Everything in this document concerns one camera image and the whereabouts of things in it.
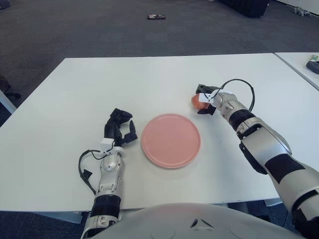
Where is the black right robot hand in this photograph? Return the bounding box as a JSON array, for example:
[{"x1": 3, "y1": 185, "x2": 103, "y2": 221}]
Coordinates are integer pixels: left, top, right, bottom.
[{"x1": 195, "y1": 84, "x2": 222, "y2": 116}]

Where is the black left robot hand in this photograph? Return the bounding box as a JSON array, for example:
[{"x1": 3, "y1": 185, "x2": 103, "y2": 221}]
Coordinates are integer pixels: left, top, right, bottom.
[{"x1": 104, "y1": 108, "x2": 139, "y2": 149}]

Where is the red yellow apple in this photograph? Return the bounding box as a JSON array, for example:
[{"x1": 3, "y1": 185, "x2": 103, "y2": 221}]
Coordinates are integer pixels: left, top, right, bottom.
[{"x1": 191, "y1": 94, "x2": 210, "y2": 111}]

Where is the pink round plate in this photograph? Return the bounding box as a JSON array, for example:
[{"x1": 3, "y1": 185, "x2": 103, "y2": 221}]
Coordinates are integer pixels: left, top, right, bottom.
[{"x1": 141, "y1": 113, "x2": 201, "y2": 169}]

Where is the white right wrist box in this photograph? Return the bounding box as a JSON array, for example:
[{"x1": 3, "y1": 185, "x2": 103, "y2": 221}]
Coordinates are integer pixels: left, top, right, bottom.
[{"x1": 198, "y1": 91, "x2": 215, "y2": 104}]

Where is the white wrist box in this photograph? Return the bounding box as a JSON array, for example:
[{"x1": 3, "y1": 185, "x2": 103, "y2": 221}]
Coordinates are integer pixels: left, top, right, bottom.
[
  {"x1": 99, "y1": 138, "x2": 115, "y2": 152},
  {"x1": 198, "y1": 91, "x2": 215, "y2": 104}
]

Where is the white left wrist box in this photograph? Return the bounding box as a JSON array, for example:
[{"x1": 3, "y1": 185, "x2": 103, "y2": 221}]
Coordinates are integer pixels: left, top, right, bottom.
[{"x1": 99, "y1": 138, "x2": 115, "y2": 152}]

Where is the black furniture block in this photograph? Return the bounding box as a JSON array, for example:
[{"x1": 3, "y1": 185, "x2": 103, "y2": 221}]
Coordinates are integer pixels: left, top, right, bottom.
[{"x1": 218, "y1": 0, "x2": 271, "y2": 18}]

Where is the dark grey handheld controller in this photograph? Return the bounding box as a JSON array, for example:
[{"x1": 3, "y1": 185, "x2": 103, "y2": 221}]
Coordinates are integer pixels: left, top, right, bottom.
[{"x1": 305, "y1": 60, "x2": 319, "y2": 74}]

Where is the white side table edge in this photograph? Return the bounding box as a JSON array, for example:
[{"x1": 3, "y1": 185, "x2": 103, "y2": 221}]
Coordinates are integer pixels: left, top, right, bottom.
[{"x1": 0, "y1": 89, "x2": 17, "y2": 114}]

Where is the grey robot torso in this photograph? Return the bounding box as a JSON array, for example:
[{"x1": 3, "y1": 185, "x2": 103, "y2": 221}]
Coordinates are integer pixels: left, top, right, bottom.
[{"x1": 94, "y1": 203, "x2": 300, "y2": 239}]

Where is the grey robot dog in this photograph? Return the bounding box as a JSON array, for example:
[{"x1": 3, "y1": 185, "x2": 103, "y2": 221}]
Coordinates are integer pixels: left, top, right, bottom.
[{"x1": 291, "y1": 6, "x2": 312, "y2": 16}]

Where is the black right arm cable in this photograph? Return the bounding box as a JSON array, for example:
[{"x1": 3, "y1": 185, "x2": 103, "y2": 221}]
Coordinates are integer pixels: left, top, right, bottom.
[{"x1": 220, "y1": 79, "x2": 255, "y2": 112}]

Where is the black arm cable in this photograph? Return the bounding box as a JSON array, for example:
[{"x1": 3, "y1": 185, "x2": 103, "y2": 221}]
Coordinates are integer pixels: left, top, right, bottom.
[
  {"x1": 78, "y1": 149, "x2": 105, "y2": 195},
  {"x1": 220, "y1": 79, "x2": 255, "y2": 112}
]

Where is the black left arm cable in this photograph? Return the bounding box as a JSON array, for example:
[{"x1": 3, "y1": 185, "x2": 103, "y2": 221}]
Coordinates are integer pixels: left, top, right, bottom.
[{"x1": 78, "y1": 149, "x2": 105, "y2": 195}]

